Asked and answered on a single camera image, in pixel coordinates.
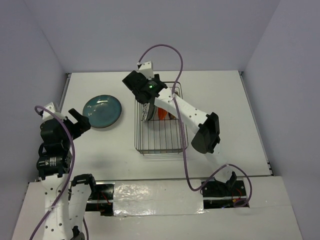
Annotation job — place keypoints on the silver foil tape patch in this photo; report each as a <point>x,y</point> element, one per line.
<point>155,198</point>

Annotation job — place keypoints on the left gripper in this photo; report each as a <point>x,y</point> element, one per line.
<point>82,125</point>

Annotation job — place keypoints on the red plate with teal flower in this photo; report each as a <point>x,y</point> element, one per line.
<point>102,128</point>

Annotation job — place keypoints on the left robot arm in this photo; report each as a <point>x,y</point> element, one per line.
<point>65,197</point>

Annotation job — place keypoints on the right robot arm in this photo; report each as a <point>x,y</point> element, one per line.
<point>205,126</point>

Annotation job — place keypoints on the speckled white plate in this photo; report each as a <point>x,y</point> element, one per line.
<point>145,118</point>

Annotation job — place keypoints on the black mounting rail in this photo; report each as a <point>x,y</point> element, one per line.
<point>99,198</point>

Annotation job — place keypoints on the small blue patterned plate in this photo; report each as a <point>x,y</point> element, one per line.
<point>151,115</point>

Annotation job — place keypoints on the dark green plate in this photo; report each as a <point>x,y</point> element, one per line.
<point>102,111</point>

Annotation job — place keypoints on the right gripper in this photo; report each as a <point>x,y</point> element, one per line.
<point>157,76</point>

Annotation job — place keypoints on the wire dish rack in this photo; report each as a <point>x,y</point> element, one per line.
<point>156,136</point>

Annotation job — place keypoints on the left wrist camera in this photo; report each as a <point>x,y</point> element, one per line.
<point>52,108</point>

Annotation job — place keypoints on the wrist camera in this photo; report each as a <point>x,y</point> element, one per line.
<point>52,108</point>
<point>146,68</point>

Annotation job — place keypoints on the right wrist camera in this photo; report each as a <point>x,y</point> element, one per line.
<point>146,68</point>

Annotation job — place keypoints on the yellow brown plate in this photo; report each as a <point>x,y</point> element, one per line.
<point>171,116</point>

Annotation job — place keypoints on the orange plate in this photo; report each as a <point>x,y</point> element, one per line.
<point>161,114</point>

